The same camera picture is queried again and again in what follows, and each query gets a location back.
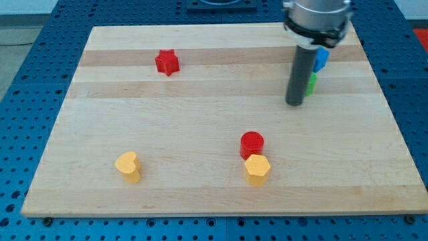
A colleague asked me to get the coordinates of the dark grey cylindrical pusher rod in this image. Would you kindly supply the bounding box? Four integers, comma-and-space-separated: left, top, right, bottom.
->
285, 46, 318, 106

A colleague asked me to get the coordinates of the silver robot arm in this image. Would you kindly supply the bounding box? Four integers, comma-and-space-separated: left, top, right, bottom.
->
282, 0, 352, 106

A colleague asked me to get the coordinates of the yellow hexagon block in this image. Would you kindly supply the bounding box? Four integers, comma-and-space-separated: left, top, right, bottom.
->
244, 154, 272, 187

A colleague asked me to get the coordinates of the red star block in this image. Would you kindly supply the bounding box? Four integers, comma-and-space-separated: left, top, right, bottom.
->
155, 50, 180, 76

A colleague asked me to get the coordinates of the blue block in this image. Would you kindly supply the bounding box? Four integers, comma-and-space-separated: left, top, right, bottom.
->
312, 48, 330, 73

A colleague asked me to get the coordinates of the green block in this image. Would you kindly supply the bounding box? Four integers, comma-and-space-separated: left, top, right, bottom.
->
306, 72, 318, 96

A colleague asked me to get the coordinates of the red cylinder block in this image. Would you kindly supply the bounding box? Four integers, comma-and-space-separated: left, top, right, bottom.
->
239, 131, 264, 160

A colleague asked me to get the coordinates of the wooden board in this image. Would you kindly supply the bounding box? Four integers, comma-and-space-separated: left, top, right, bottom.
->
21, 23, 427, 218

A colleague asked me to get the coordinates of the yellow heart block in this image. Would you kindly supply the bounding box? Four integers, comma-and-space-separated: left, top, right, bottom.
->
114, 151, 141, 183

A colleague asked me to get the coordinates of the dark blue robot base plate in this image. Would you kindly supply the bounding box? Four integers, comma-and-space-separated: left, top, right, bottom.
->
185, 0, 258, 12

